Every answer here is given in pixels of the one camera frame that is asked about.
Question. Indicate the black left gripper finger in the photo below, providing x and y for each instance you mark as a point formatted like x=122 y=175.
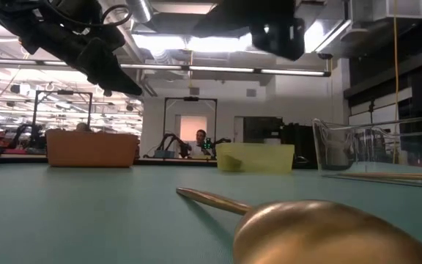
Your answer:
x=104 y=69

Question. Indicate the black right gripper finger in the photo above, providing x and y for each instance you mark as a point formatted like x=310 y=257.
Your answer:
x=225 y=28

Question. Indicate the background black robot arm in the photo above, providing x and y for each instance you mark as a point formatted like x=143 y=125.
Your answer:
x=20 y=131
x=170 y=138
x=223 y=140

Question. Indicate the person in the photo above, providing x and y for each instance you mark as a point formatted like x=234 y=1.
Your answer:
x=200 y=137
x=83 y=127

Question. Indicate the long ceiling light tube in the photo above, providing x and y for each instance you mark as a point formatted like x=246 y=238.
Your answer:
x=291 y=72

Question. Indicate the orange plastic bin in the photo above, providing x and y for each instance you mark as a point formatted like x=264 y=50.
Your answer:
x=90 y=150

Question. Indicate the blue box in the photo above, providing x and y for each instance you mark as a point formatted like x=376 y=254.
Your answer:
x=164 y=154

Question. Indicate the black cabinet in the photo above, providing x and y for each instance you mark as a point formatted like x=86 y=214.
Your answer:
x=262 y=130

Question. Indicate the yellow plastic bin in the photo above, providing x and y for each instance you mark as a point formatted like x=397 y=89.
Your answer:
x=266 y=157

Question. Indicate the black storage unit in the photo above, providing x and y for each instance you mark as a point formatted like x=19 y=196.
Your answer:
x=299 y=144

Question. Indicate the clear glass tray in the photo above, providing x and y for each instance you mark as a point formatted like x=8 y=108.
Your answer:
x=328 y=146

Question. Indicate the green table mat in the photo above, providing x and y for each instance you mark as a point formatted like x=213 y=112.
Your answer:
x=50 y=220

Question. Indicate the silver ventilation duct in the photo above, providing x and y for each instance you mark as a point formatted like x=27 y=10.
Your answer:
x=141 y=9

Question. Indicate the black station frame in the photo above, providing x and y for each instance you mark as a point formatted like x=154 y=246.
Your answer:
x=35 y=110
x=190 y=98

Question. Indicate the black table frame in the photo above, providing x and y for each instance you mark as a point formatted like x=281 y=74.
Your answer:
x=174 y=162

